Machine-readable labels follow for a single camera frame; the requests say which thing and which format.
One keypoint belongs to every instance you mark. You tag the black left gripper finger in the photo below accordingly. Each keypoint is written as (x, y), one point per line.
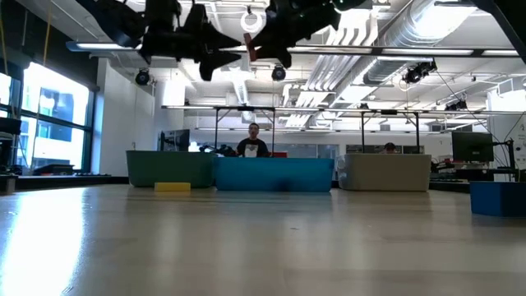
(224, 41)
(215, 61)

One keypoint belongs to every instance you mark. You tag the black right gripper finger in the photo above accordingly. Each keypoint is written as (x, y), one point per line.
(269, 39)
(277, 55)

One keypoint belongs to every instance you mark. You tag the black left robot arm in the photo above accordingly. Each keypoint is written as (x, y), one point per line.
(111, 20)

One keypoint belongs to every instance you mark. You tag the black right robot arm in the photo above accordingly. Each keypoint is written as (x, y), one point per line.
(509, 20)

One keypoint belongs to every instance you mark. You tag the long ceiling light bar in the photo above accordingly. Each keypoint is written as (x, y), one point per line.
(102, 46)

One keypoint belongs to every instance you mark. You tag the black computer monitor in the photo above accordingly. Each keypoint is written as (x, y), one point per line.
(174, 140)
(472, 146)

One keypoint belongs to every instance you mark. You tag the black equipment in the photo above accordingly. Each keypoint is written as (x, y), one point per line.
(218, 150)

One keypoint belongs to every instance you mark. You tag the person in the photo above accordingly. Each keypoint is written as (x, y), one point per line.
(252, 144)
(389, 147)

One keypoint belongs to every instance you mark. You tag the red box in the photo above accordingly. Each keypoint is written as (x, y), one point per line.
(279, 154)

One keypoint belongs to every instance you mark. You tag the green plastic bin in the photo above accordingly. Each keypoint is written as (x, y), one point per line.
(170, 168)

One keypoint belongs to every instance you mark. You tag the blue plastic bin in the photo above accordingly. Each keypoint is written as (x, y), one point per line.
(275, 172)

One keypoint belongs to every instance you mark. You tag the flat yellow block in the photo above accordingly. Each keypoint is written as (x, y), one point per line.
(172, 187)

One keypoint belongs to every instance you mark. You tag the large window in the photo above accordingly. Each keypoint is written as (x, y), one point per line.
(53, 119)

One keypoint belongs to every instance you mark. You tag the grey plastic bin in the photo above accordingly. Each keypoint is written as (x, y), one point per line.
(386, 170)

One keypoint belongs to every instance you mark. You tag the black flat device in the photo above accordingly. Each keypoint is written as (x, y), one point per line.
(53, 169)

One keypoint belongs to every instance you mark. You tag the black screen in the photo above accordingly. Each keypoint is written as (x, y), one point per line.
(8, 125)

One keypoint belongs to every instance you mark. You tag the grey box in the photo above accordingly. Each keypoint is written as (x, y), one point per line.
(7, 184)

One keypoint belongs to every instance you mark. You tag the black monitor stand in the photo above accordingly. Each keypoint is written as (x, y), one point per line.
(510, 160)

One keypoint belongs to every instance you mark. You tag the white poster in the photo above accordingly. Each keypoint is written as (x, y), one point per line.
(521, 144)

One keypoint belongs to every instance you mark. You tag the big blue block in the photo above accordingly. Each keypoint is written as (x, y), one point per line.
(497, 199)

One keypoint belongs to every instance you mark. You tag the black ceiling camera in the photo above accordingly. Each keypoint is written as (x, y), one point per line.
(142, 77)
(419, 72)
(278, 72)
(456, 105)

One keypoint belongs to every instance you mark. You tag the black metal frame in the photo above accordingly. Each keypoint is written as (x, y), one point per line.
(388, 112)
(246, 108)

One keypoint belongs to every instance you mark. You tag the silver ventilation duct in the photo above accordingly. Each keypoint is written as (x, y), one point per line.
(411, 33)

